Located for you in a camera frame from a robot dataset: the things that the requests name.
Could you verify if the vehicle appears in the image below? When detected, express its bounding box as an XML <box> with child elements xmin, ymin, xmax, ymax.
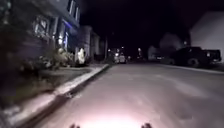
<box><xmin>114</xmin><ymin>53</ymin><xmax>128</xmax><ymax>65</ymax></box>

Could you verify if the grey asphalt road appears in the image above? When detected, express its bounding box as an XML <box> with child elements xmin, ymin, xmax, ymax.
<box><xmin>33</xmin><ymin>62</ymin><xmax>224</xmax><ymax>128</ymax></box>

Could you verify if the pale concrete kerb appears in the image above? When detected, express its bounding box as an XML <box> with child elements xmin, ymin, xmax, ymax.
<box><xmin>0</xmin><ymin>63</ymin><xmax>111</xmax><ymax>128</ymax></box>

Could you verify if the row of bushes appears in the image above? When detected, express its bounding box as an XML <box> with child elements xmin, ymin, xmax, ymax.
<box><xmin>13</xmin><ymin>48</ymin><xmax>88</xmax><ymax>76</ymax></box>

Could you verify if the robot's own part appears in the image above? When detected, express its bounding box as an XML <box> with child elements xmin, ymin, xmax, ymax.
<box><xmin>69</xmin><ymin>123</ymin><xmax>81</xmax><ymax>128</ymax></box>
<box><xmin>141</xmin><ymin>122</ymin><xmax>153</xmax><ymax>128</ymax></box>

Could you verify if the dark front yard ground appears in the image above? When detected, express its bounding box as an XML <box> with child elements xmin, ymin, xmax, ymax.
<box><xmin>0</xmin><ymin>65</ymin><xmax>101</xmax><ymax>108</ymax></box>

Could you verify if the house with lit porch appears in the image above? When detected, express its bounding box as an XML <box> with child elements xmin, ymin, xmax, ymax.
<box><xmin>0</xmin><ymin>0</ymin><xmax>101</xmax><ymax>68</ymax></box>

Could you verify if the dark pickup truck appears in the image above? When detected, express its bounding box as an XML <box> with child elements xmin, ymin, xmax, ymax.
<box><xmin>168</xmin><ymin>46</ymin><xmax>223</xmax><ymax>68</ymax></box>

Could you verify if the pale building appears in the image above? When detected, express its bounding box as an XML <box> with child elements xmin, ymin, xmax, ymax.
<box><xmin>189</xmin><ymin>11</ymin><xmax>224</xmax><ymax>54</ymax></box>

